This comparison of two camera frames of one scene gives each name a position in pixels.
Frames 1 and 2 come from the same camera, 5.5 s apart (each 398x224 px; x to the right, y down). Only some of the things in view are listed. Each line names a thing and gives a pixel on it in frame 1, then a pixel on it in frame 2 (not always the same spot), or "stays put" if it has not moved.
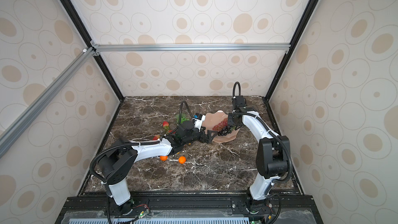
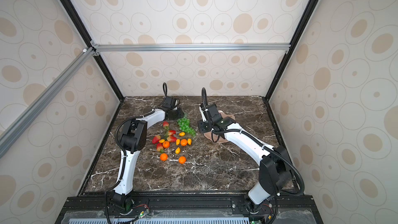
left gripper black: [208, 140] to [180, 114]
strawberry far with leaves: [166, 125] stays put
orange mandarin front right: [182, 159] stays put
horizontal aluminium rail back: [98, 48] stays put
